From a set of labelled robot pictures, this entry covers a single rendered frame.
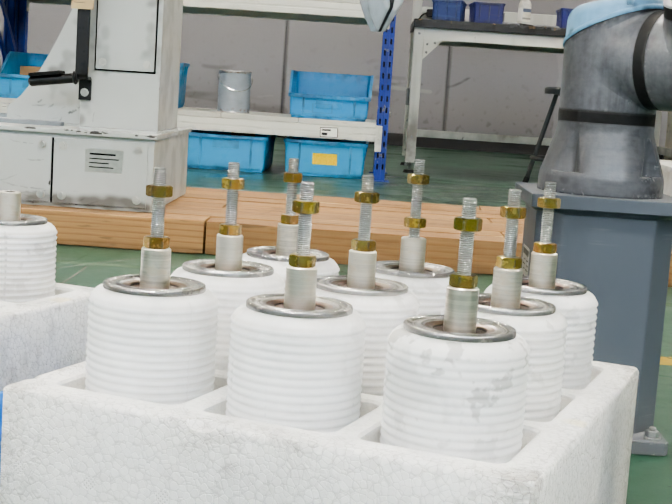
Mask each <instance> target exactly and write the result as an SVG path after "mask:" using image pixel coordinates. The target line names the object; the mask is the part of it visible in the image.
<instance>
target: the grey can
mask: <svg viewBox="0 0 672 504"><path fill-rule="evenodd" d="M251 74H252V72H248V71H234V70H219V74H218V79H219V87H218V106H217V111H218V112H229V113H247V114H249V113H250V112H249V105H250V88H251V86H252V84H251V81H252V83H253V79H252V76H251Z"/></svg>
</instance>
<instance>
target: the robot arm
mask: <svg viewBox="0 0 672 504"><path fill-rule="evenodd" d="M403 1H404V0H360V4H361V8H362V11H363V14H364V17H365V19H366V22H367V24H368V26H369V29H370V31H372V32H384V31H386V29H387V28H388V26H389V24H390V23H391V21H392V20H393V18H394V17H395V15H396V13H397V12H398V10H399V8H400V7H401V5H402V3H403ZM563 47H564V55H563V67H562V78H561V89H560V100H559V111H558V123H557V128H556V131H555V134H554V136H553V138H552V141H551V143H550V146H549V148H548V150H547V153H546V155H545V158H544V160H543V162H542V165H541V167H540V169H539V174H538V185H537V188H538V189H541V190H544V189H545V188H544V187H545V182H556V185H557V186H555V187H556V188H555V189H556V192H558V193H566V194H574V195H584V196H594V197H607V198H622V199H662V198H663V190H664V177H663V173H662V168H661V164H660V159H659V155H658V150H657V146H656V141H655V136H654V130H655V119H656V110H657V111H669V112H672V0H664V1H663V0H599V1H593V2H589V3H585V4H582V5H579V6H578V7H576V8H575V9H574V10H572V12H571V13H570V15H569V17H568V21H567V29H566V36H565V38H564V40H563Z"/></svg>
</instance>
